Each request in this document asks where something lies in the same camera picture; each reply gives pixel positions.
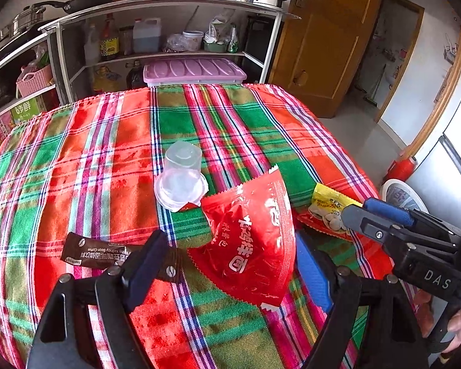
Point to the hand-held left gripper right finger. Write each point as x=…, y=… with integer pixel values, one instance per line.
x=311, y=273

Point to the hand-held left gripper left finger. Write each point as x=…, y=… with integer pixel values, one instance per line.
x=150, y=261

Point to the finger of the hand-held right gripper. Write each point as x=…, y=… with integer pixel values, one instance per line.
x=365, y=225
x=388, y=210

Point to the white round bin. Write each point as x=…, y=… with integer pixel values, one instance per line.
x=385, y=190

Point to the yellow snack packet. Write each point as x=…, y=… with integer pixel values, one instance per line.
x=326, y=201

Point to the red plastic packet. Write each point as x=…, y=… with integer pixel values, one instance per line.
x=249, y=238

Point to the translucent bin liner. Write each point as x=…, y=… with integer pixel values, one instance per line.
x=405, y=198

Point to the red plastic container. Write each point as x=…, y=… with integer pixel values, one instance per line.
x=405, y=169

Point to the brown coffee sachet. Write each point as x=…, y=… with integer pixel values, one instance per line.
x=92, y=251

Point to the white refrigerator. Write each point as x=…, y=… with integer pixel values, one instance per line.
x=445, y=176

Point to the clear plastic cup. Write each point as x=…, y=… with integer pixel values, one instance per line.
x=180, y=184

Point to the red green plaid tablecloth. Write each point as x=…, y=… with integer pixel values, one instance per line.
x=234, y=123

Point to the wooden door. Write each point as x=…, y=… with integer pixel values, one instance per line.
x=330, y=46

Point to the dark bottle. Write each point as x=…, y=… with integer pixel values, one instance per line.
x=135, y=77

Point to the yellow oil bottle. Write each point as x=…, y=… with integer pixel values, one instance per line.
x=105, y=80

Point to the green printed carton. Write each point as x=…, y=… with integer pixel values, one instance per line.
x=29, y=109

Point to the pink lidded storage box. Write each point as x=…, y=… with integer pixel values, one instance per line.
x=194, y=71

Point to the red printed carton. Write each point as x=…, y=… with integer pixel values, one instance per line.
x=0, y=128

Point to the pink woven basket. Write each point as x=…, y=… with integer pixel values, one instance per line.
x=34, y=80

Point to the crumpled clear plastic bag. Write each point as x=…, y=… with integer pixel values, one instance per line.
x=176, y=43

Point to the dark glass jar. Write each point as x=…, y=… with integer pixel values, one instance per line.
x=126, y=42

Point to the yellow label sauce bottle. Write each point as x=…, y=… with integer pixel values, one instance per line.
x=109, y=42

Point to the jug of dark liquid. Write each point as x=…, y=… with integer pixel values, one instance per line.
x=146, y=38

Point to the white plastic bottle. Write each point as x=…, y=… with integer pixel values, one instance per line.
x=91, y=46

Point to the white plastic tub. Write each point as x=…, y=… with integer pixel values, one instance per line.
x=193, y=40

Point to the black kitchen appliance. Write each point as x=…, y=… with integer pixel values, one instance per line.
x=0, y=92

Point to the green bowl with bags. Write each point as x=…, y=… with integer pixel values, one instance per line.
x=219, y=40

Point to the low white shelf rack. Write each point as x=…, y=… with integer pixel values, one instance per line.
x=19, y=52

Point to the tall white shelf rack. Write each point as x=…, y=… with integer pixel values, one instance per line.
x=169, y=7

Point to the steel steamer pot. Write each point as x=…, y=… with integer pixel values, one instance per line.
x=19, y=25

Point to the metal wall rack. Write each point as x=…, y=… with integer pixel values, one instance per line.
x=451, y=48

